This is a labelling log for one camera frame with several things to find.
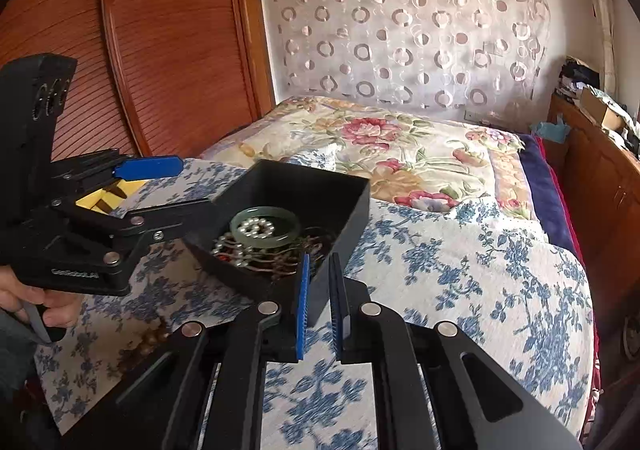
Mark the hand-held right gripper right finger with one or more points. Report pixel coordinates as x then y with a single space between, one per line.
339 310

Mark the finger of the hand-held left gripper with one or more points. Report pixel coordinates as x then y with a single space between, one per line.
150 167
165 220

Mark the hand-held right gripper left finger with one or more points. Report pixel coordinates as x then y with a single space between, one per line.
302 310

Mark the green jade bangle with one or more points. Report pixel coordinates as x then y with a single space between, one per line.
265 210

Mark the black box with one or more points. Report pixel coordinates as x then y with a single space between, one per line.
260 185

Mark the person's left hand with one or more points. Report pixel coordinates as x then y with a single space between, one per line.
62 310

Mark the yellow cloth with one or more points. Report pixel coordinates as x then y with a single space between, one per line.
90 200

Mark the wooden wardrobe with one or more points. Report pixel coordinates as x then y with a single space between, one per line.
175 55

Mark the blue floral cloth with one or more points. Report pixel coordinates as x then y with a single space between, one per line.
450 280

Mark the pink floral quilt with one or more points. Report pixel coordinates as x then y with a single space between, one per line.
400 150

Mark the navy blanket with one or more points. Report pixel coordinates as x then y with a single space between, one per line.
540 170

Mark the teal bag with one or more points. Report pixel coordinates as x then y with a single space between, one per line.
552 130

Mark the circle-patterned sheer curtain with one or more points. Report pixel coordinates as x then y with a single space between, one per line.
400 30

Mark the wooden cabinet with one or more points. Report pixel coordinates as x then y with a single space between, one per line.
600 190

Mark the cardboard box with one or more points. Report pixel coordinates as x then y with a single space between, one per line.
595 107

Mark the pile of clothes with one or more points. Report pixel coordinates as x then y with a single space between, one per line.
580 77

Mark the tied patterned window curtain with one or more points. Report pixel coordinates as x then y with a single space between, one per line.
602 30

